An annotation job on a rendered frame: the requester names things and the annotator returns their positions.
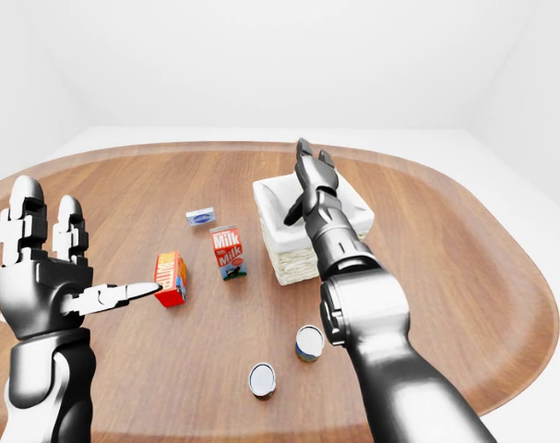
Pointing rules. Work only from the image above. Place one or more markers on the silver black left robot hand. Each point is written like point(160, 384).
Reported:
point(35, 295)

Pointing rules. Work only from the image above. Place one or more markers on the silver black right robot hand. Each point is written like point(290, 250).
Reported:
point(321, 194)

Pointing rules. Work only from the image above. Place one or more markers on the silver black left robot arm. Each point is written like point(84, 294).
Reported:
point(49, 383)

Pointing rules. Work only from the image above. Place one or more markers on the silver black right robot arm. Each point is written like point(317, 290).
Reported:
point(381, 341)

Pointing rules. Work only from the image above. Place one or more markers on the white woven basket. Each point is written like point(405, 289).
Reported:
point(307, 226)

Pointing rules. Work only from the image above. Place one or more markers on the orange red juice carton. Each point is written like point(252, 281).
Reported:
point(171, 279)

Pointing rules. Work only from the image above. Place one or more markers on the red white milk carton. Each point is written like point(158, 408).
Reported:
point(229, 254)

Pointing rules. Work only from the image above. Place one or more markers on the small blue white box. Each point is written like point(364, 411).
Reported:
point(200, 217)

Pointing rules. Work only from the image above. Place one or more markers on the tin with blue yellow label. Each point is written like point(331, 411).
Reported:
point(309, 343)

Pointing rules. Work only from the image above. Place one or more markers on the tin with red label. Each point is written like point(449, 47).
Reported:
point(262, 380)

